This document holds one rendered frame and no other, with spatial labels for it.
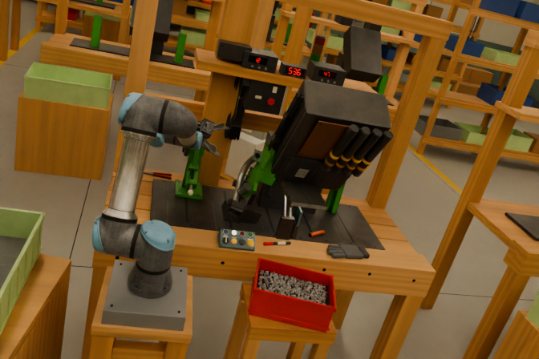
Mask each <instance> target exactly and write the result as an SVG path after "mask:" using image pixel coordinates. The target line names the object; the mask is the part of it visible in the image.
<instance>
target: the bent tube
mask: <svg viewBox="0 0 539 359"><path fill-rule="evenodd" d="M258 152H259V153H258ZM262 153H263V152H262V151H259V150H257V149H254V153H253V155H252V156H250V157H249V158H248V159H247V160H246V161H245V163H244V164H243V166H242V168H241V170H240V172H239V175H238V177H237V183H236V187H235V191H234V194H233V200H236V201H238V202H239V199H240V195H239V194H238V193H237V189H238V188H239V187H242V184H243V181H244V178H245V174H246V172H247V171H248V169H249V167H250V165H251V164H252V163H254V162H255V161H256V162H258V163H260V162H261V157H262Z"/></svg>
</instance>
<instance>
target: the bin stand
mask: <svg viewBox="0 0 539 359"><path fill-rule="evenodd" d="M251 288H252V283H242V285H241V290H240V293H239V294H240V300H239V303H238V306H237V311H236V315H235V317H234V321H233V326H232V329H231V333H230V336H229V341H228V344H227V348H226V350H225V356H224V359H238V357H239V359H256V356H257V351H258V348H259V345H260V342H261V341H284V342H290V347H289V350H288V353H287V355H286V359H301V357H302V353H303V350H304V348H305V345H306V343H311V344H313V345H312V348H311V351H310V355H309V357H308V359H326V356H327V354H328V351H329V348H330V345H332V344H334V339H335V338H336V335H337V331H336V329H335V327H334V323H333V321H332V319H331V321H330V324H329V329H330V331H327V332H326V333H323V332H319V331H316V330H313V329H306V328H303V327H299V326H296V325H290V324H286V323H282V322H279V321H273V320H269V319H265V318H262V317H256V316H253V315H249V314H248V313H249V312H248V308H249V299H250V294H251ZM248 324H249V325H248ZM247 325H248V328H247ZM246 329H247V330H246ZM245 331H246V333H245ZM244 337H245V339H244ZM243 340H244V342H243ZM242 342H243V345H242ZM241 346H242V348H241ZM240 351H241V353H240ZM239 354H240V356H239Z"/></svg>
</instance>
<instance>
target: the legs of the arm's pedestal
mask: <svg viewBox="0 0 539 359"><path fill-rule="evenodd" d="M187 348H188V344H186V343H177V342H167V341H160V343H152V342H142V341H124V340H116V337H103V336H94V335H92V336H91V347H90V353H89V359H185V356H186V352H187Z"/></svg>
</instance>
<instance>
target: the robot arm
mask: <svg viewBox="0 0 539 359"><path fill-rule="evenodd" d="M209 121H210V120H208V119H206V118H203V119H202V120H201V121H198V120H197V118H196V116H195V115H194V114H193V113H192V112H191V111H190V110H189V109H188V108H187V107H185V106H183V105H182V104H180V103H178V102H175V101H172V100H167V99H162V98H157V97H154V96H151V95H146V94H140V93H135V92H132V93H130V94H128V95H127V97H126V98H125V100H124V101H123V103H122V106H121V108H120V112H119V115H118V124H119V125H120V126H122V127H121V131H122V133H123V135H124V141H123V145H122V149H121V152H120V159H119V163H118V167H117V170H116V174H115V181H114V184H113V189H112V192H111V199H110V202H109V206H108V208H106V209H105V210H103V212H102V215H101V216H97V217H96V218H95V222H94V225H93V229H92V237H91V241H92V246H93V248H94V249H95V250H96V251H97V252H102V253H105V254H107V255H108V254H110V255H114V256H122V257H126V258H130V259H134V260H136V264H135V265H134V267H133V269H132V270H131V272H130V273H129V276H128V288H129V290H130V291H131V292H132V293H134V294H135V295H137V296H139V297H142V298H146V299H156V298H160V297H163V296H165V295H167V294H168V293H169V292H170V290H171V288H172V274H171V269H170V266H171V262H172V254H173V250H174V248H175V244H176V243H175V240H176V233H175V232H174V230H173V229H172V227H171V226H169V225H168V224H166V223H165V222H162V221H159V220H147V221H145V222H144V223H143V224H138V223H137V220H138V217H137V215H136V214H135V209H136V202H137V199H138V195H139V191H140V185H141V181H142V177H143V174H144V167H145V164H146V159H147V156H148V149H149V145H151V146H153V147H162V146H163V145H164V143H168V144H172V145H177V146H180V147H186V148H190V149H195V150H199V149H200V148H201V147H202V148H204V149H205V150H206V151H208V152H210V153H212V154H213V155H216V156H219V157H221V155H220V154H219V152H217V147H216V146H215V145H214V144H211V143H210V142H209V141H208V140H206V139H208V138H210V137H211V135H212V133H213V131H216V130H218V131H220V130H224V131H225V130H228V129H229V127H227V126H224V123H219V124H215V123H214V122H213V121H210V122H209ZM205 140H206V142H205Z"/></svg>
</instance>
